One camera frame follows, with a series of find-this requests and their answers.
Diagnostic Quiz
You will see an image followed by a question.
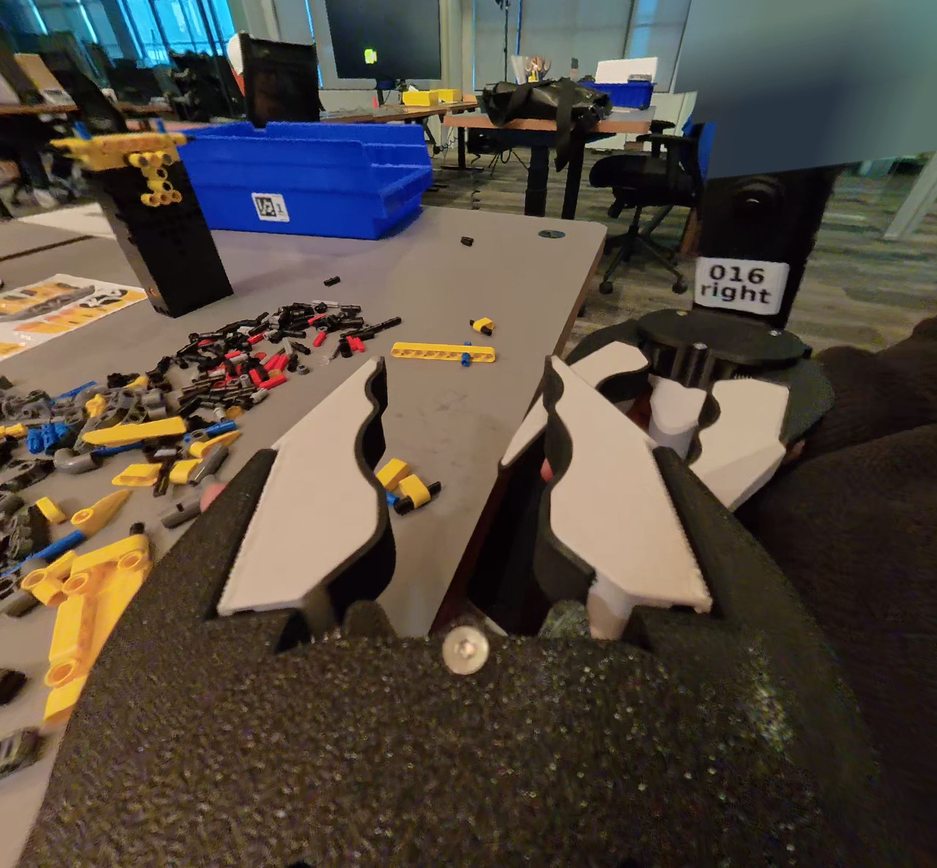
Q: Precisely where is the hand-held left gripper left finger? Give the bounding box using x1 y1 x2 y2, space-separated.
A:
217 357 398 638

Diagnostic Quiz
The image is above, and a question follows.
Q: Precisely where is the person's dark clothing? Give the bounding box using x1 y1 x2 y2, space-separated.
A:
732 429 937 868

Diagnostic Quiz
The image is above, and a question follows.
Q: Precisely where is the computer monitor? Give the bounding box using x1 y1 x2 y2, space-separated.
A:
323 0 443 83

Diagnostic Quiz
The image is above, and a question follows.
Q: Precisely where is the black office chair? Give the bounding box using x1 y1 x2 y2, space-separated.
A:
589 120 707 295

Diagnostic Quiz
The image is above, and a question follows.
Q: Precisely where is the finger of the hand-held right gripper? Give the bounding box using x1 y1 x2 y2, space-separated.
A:
688 377 792 512
500 341 652 471

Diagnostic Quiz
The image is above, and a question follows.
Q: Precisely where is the black bag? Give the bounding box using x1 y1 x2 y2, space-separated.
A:
483 77 613 173

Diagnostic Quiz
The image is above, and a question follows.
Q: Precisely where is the pile of black red pins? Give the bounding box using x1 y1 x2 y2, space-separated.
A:
150 300 404 415

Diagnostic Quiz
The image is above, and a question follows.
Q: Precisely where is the black display board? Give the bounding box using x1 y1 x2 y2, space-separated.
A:
238 33 324 129

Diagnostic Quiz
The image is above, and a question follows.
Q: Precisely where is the wooden background desk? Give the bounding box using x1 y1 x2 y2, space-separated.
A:
443 106 656 219

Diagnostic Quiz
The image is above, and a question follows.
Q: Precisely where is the white box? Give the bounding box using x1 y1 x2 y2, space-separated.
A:
594 57 659 84

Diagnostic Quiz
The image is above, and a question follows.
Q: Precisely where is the small blue bin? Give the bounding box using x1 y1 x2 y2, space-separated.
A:
584 79 656 109

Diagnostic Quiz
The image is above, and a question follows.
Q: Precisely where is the blue storage bin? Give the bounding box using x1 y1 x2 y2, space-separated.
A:
178 121 434 241

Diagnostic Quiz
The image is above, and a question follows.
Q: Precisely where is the printed leaflet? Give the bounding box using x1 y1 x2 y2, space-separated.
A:
0 273 149 360

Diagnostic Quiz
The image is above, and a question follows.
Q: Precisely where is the pile of yellow grey bricks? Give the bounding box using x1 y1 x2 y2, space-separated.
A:
0 370 243 774

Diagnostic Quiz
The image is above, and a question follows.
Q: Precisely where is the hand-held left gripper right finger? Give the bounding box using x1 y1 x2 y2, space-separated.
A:
533 355 714 641

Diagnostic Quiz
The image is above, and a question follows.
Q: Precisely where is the person's right forearm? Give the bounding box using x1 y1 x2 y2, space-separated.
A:
794 317 937 459

